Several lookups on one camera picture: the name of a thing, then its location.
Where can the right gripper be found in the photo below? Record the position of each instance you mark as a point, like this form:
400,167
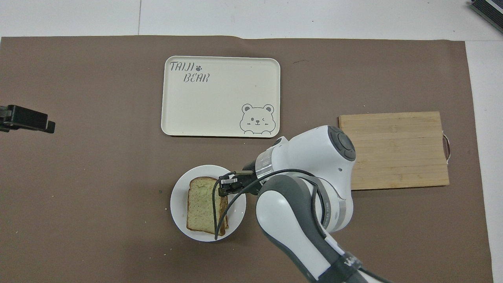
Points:
248,179

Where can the slice of bread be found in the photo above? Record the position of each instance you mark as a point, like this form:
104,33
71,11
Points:
201,206

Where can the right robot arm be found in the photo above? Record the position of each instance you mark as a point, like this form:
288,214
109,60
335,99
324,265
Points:
310,157

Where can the white round plate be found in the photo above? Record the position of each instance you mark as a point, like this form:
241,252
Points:
180,204

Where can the cream tray with bear print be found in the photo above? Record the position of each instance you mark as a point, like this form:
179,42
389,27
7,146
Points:
220,98

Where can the wooden cutting board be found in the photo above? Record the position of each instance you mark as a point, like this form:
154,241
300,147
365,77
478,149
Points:
397,151

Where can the black stand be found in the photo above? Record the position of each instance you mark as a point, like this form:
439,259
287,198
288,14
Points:
25,118

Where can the dark grey device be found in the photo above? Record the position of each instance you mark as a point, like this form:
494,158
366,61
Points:
489,8

